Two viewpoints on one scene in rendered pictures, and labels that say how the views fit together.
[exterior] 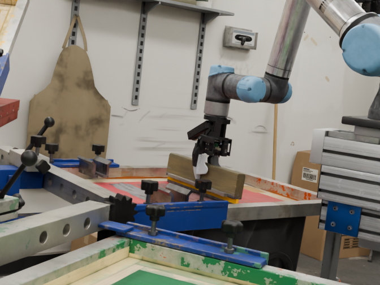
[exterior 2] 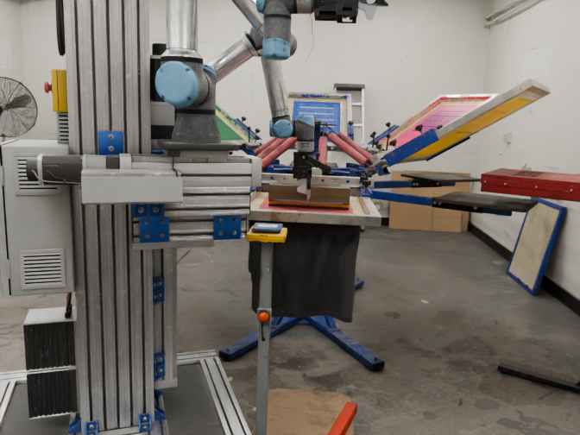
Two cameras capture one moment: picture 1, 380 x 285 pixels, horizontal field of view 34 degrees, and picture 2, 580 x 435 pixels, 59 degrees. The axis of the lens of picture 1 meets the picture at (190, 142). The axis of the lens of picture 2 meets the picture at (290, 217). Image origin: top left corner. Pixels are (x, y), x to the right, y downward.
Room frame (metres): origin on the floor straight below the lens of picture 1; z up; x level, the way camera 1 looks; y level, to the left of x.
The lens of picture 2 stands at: (3.30, -1.83, 1.35)
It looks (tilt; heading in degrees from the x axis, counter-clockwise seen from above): 11 degrees down; 130
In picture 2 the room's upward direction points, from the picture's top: 2 degrees clockwise
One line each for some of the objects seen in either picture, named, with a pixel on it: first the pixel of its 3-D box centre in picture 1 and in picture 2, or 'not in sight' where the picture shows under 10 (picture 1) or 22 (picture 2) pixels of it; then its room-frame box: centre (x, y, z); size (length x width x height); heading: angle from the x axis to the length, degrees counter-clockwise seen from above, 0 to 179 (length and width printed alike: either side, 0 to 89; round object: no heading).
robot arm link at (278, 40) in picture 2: not in sight; (277, 39); (2.30, -0.73, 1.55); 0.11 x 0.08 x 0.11; 123
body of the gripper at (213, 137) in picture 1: (214, 135); (303, 165); (1.88, -0.07, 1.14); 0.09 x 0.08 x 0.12; 37
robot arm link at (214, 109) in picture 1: (217, 109); (305, 147); (1.89, -0.07, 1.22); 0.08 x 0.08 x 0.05
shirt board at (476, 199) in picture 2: not in sight; (408, 197); (1.89, 0.92, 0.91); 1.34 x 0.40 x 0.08; 7
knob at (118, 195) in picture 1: (116, 210); not in sight; (1.31, 0.14, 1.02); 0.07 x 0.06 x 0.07; 127
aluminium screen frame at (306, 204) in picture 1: (186, 189); (306, 201); (1.86, 0.00, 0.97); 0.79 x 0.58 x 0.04; 127
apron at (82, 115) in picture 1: (71, 102); not in sight; (3.75, 0.73, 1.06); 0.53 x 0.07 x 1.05; 127
